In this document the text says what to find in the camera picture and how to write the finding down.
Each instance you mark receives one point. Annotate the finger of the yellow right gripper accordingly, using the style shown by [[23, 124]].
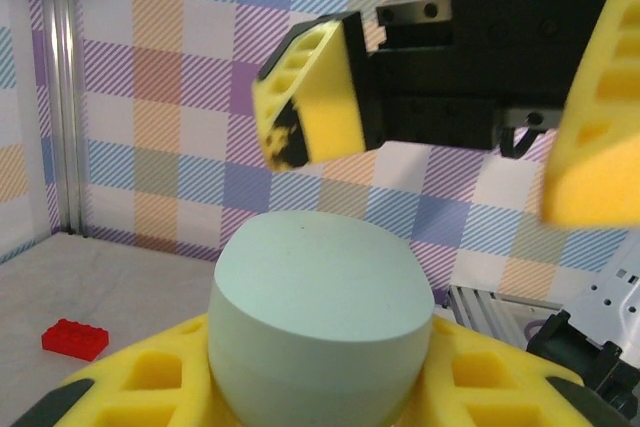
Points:
[[330, 112], [600, 147]]

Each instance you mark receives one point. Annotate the aluminium frame post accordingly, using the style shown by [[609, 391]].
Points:
[[62, 97]]

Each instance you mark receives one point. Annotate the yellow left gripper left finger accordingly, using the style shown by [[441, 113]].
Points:
[[125, 387]]

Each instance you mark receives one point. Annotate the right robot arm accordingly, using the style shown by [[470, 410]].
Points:
[[605, 292]]

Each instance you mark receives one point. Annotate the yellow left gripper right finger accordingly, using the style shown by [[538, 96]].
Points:
[[500, 387]]

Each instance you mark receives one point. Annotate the green earbud charging case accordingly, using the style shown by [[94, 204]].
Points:
[[320, 322]]

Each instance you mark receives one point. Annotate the red toy brick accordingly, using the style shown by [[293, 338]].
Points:
[[75, 339]]

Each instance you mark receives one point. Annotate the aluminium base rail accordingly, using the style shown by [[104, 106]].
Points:
[[490, 307]]

